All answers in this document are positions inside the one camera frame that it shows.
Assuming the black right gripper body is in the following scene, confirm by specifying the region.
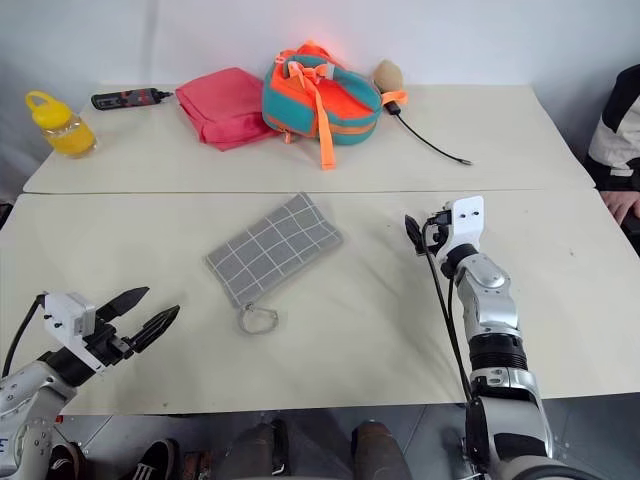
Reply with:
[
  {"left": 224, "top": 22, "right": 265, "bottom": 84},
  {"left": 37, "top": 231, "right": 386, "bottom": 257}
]
[{"left": 421, "top": 201, "right": 455, "bottom": 252}]

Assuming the teal orange fabric bag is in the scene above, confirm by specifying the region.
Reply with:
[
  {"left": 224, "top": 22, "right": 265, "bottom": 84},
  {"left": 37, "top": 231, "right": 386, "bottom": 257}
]
[{"left": 261, "top": 40, "right": 409, "bottom": 172}]

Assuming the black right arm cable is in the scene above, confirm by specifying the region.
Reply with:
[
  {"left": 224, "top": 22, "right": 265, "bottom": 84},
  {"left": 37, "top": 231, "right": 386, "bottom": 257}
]
[{"left": 421, "top": 218, "right": 474, "bottom": 402}]

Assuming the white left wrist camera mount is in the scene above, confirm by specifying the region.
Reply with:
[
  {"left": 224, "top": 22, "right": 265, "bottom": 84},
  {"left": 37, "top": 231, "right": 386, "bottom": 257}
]
[{"left": 42, "top": 291, "right": 109, "bottom": 374}]

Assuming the person in black white jacket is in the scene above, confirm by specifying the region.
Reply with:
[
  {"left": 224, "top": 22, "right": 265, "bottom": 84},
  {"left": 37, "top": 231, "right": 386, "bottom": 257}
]
[{"left": 583, "top": 63, "right": 640, "bottom": 194}]

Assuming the black cable with plug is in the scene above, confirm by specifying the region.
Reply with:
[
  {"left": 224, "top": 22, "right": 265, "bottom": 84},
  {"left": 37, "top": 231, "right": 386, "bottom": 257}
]
[{"left": 383, "top": 100, "right": 474, "bottom": 167}]

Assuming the silver carabiner ring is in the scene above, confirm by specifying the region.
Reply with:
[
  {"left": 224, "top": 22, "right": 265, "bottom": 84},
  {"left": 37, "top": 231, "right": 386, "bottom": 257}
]
[{"left": 236, "top": 302, "right": 281, "bottom": 334}]

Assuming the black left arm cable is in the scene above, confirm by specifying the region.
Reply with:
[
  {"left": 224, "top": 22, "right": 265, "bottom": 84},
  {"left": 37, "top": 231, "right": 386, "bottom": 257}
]
[{"left": 0, "top": 294, "right": 47, "bottom": 379}]

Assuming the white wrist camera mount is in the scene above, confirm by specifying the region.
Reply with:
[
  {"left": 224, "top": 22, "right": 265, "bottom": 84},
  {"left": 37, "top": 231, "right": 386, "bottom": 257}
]
[
  {"left": 42, "top": 291, "right": 109, "bottom": 374},
  {"left": 433, "top": 195, "right": 486, "bottom": 262}
]

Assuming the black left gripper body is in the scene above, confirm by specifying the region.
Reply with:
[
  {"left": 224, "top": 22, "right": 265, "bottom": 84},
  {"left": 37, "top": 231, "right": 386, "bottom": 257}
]
[{"left": 83, "top": 318, "right": 137, "bottom": 371}]

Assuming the grey checked pouch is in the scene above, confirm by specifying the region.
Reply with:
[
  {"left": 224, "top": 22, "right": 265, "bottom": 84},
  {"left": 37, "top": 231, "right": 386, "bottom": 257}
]
[{"left": 203, "top": 191, "right": 346, "bottom": 308}]

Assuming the yellow lidded plastic bottle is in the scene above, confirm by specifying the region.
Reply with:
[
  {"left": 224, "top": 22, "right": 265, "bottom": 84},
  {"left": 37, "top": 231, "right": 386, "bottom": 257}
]
[{"left": 24, "top": 90, "right": 99, "bottom": 159}]

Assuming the person's bare hand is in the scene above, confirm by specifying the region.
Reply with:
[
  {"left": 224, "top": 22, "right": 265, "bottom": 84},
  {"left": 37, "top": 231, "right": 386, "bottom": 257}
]
[{"left": 601, "top": 190, "right": 640, "bottom": 227}]

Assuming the black red electric screwdriver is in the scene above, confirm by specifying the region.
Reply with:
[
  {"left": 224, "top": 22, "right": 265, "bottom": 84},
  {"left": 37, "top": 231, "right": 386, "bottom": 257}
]
[{"left": 90, "top": 86, "right": 174, "bottom": 111}]

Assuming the dark rounded shape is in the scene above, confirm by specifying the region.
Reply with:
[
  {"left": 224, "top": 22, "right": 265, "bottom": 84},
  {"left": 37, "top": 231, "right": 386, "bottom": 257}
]
[
  {"left": 351, "top": 420, "right": 407, "bottom": 480},
  {"left": 213, "top": 418, "right": 292, "bottom": 480}
]

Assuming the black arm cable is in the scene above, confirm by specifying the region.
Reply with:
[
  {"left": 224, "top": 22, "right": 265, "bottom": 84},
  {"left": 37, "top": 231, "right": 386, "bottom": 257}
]
[
  {"left": 0, "top": 294, "right": 47, "bottom": 379},
  {"left": 421, "top": 218, "right": 474, "bottom": 402}
]

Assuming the beige plush ball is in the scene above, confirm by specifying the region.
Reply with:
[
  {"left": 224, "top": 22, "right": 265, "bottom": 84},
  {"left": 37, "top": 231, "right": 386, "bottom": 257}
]
[{"left": 370, "top": 58, "right": 406, "bottom": 94}]

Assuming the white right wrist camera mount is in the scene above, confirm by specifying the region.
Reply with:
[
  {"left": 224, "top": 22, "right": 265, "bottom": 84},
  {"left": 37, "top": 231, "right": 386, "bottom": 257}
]
[{"left": 433, "top": 195, "right": 486, "bottom": 262}]

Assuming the black shoe with white stripes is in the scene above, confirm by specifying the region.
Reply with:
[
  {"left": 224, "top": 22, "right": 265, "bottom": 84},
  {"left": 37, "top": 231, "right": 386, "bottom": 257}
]
[{"left": 121, "top": 438, "right": 181, "bottom": 480}]

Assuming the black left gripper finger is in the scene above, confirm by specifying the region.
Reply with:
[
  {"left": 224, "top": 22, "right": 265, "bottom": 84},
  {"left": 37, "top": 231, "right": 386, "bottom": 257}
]
[
  {"left": 94, "top": 285, "right": 151, "bottom": 324},
  {"left": 129, "top": 304, "right": 182, "bottom": 355}
]

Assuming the pink folded fabric bag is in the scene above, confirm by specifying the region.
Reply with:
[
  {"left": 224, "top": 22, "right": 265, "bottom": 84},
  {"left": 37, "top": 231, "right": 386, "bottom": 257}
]
[{"left": 174, "top": 66, "right": 282, "bottom": 152}]

